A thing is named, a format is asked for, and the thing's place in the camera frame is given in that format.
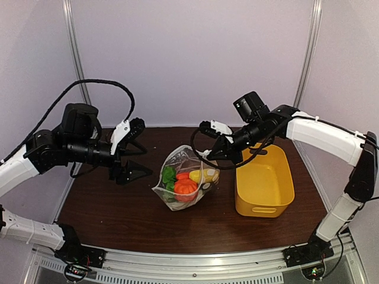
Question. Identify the aluminium front rail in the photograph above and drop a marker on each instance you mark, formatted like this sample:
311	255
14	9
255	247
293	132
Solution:
261	266

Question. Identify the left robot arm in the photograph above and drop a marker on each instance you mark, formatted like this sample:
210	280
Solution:
37	155

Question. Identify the red toy pepper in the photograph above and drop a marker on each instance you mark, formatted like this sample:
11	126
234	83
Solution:
182	176

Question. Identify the right aluminium corner post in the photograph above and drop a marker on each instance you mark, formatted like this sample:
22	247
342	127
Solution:
314	28

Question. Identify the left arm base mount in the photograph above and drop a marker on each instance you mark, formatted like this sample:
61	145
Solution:
82	255

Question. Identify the green leafy toy vegetable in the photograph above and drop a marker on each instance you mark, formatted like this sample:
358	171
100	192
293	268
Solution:
169	178

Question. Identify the aluminium corner post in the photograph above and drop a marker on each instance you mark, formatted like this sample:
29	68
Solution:
314	28
73	43

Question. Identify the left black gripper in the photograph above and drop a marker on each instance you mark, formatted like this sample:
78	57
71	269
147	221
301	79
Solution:
122	174

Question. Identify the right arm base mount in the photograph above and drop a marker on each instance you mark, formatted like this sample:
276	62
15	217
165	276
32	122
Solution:
297	255

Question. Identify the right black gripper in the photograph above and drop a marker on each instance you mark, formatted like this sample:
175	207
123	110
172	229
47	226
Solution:
228	152

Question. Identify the clear dotted zip bag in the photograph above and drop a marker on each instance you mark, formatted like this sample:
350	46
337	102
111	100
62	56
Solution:
184	159

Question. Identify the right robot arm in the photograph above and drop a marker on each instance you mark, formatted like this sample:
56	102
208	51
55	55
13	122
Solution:
357	149

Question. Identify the yellow plastic basket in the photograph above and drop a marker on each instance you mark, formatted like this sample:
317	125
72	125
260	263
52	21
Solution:
264	187

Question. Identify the left aluminium corner post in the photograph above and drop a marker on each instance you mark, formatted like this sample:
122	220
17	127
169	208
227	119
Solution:
73	43

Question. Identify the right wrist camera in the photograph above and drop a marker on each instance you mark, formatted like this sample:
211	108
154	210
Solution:
214	128

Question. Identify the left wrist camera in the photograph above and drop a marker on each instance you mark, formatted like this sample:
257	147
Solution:
125	133

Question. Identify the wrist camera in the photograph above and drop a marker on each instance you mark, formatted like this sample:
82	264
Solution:
214	128
125	133

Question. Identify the orange toy pumpkin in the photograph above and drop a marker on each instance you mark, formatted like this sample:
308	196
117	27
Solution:
185	190

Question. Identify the yellow toy corn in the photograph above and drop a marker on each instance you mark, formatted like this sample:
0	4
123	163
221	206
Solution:
204	176

